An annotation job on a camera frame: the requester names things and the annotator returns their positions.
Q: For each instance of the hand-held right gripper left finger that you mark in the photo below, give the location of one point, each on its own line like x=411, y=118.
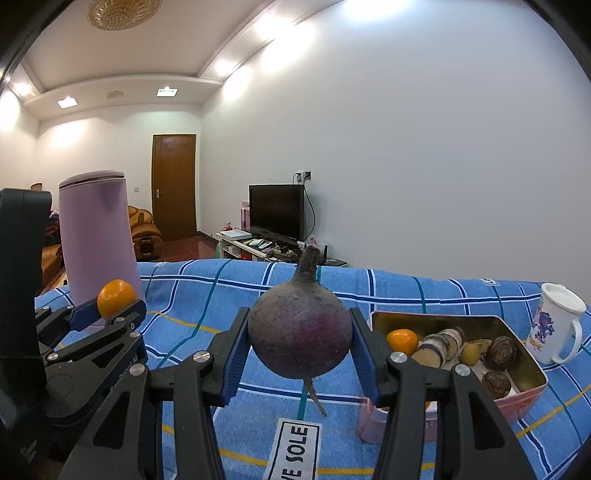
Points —
x=233, y=364

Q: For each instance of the small yellow food piece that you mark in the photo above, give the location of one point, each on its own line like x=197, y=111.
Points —
x=472, y=353

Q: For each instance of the ceiling air vent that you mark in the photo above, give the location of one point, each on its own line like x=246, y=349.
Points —
x=115, y=95

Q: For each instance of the large orange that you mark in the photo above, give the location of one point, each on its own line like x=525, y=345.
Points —
x=115, y=297

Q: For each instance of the small orange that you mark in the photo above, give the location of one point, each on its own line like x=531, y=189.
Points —
x=404, y=339

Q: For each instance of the white printed mug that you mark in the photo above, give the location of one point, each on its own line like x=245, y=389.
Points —
x=551, y=323

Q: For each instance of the black router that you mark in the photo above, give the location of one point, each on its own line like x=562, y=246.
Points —
x=334, y=262

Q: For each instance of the pink bottle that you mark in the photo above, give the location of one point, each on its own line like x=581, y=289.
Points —
x=245, y=216

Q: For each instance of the brown wooden door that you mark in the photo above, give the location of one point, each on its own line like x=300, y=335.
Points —
x=174, y=184

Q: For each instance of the white television stand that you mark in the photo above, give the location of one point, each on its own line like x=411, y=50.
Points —
x=231, y=249

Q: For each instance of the black television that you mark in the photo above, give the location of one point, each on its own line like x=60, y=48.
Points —
x=277, y=212

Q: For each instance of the purple beetroot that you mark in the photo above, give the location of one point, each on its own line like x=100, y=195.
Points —
x=300, y=332

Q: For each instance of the wall power socket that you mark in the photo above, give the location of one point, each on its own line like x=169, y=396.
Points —
x=303, y=176

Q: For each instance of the pink tin box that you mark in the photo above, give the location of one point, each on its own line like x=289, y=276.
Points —
x=521, y=404

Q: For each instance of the lilac thermos bottle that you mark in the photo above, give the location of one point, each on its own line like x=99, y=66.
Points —
x=97, y=230

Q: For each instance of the flat white box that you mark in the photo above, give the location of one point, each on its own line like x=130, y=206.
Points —
x=236, y=234

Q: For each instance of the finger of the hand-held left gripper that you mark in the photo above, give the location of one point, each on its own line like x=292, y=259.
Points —
x=85, y=316
x=127, y=323

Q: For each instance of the square ceiling light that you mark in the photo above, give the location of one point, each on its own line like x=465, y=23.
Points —
x=67, y=101
x=167, y=91

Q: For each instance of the golden chandelier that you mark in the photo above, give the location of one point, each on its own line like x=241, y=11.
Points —
x=124, y=11

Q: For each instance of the blue plaid blanket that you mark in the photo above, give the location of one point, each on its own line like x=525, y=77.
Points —
x=194, y=295

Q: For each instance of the purple sugarcane piece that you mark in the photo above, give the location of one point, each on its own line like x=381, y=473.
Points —
x=501, y=351
x=436, y=350

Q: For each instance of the brown leather armchair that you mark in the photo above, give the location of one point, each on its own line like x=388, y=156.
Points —
x=143, y=230

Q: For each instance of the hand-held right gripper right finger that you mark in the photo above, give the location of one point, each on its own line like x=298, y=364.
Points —
x=364, y=364

